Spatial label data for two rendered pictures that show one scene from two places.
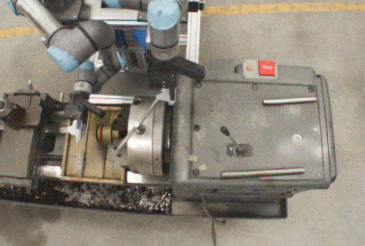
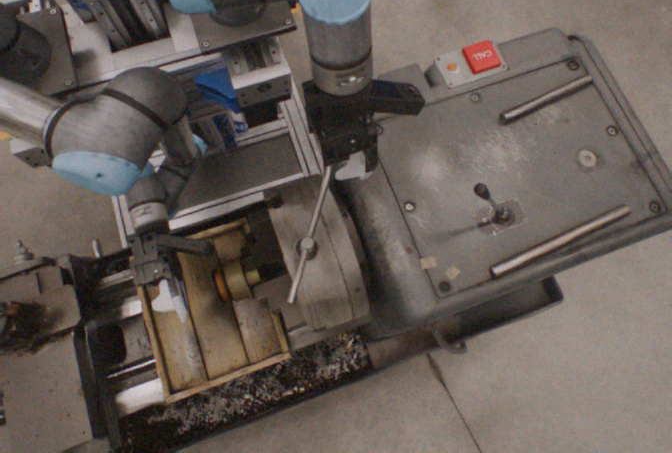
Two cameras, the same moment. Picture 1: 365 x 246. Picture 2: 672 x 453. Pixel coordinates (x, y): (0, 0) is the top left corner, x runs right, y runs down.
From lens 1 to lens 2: 0.32 m
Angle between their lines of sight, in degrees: 9
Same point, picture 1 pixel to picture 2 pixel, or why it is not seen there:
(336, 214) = (613, 262)
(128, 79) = (198, 174)
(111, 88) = not seen: hidden behind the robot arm
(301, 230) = (568, 307)
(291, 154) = (589, 190)
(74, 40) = (112, 124)
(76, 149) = (175, 332)
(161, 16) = not seen: outside the picture
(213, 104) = (418, 153)
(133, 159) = (315, 308)
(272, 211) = (533, 297)
